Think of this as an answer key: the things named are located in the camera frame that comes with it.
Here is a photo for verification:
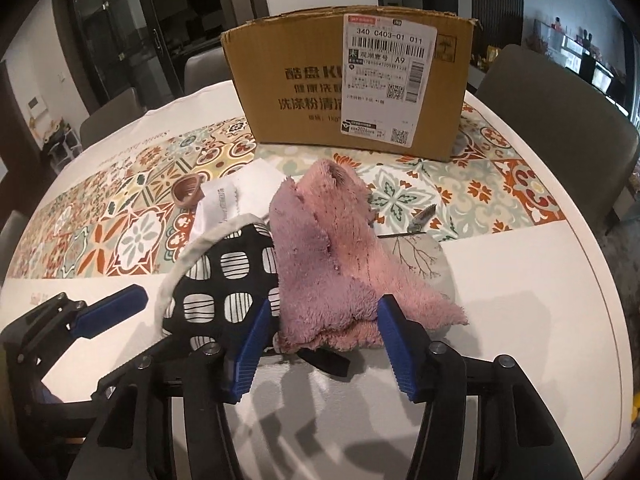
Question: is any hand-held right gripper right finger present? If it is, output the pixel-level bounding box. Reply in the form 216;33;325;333
378;294;586;480

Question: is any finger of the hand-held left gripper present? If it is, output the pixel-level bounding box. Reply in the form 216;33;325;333
0;285;149;367

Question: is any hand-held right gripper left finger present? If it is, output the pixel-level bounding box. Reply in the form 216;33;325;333
65;296;282;480

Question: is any black white patterned pot holder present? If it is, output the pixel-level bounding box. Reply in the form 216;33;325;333
157;214;284;352

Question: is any pink fluffy towel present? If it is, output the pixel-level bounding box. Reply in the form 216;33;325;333
269;158;470;354

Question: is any brown cardboard box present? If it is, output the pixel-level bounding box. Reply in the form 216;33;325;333
221;7;483;163

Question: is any grey tree print cloth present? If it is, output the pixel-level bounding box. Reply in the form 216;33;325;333
377;232;459;312

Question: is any tile patterned tablecloth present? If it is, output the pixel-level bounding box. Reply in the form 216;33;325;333
0;77;571;361

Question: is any grey dining chair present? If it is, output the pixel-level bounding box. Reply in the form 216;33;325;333
475;44;640;241
80;87;151;149
0;210;30;273
184;50;234;96

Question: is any small metal clip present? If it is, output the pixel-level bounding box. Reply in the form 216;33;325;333
407;205;437;234

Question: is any small brown cup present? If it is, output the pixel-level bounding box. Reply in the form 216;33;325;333
171;175;205;207

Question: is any white shelf rack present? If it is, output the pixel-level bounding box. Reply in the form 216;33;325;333
30;117;84;162

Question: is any dark framed glass sliding door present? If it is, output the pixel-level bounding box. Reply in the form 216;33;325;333
52;0;246;122

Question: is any dark slatted wall panel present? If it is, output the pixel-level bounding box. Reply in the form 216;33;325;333
470;0;526;57

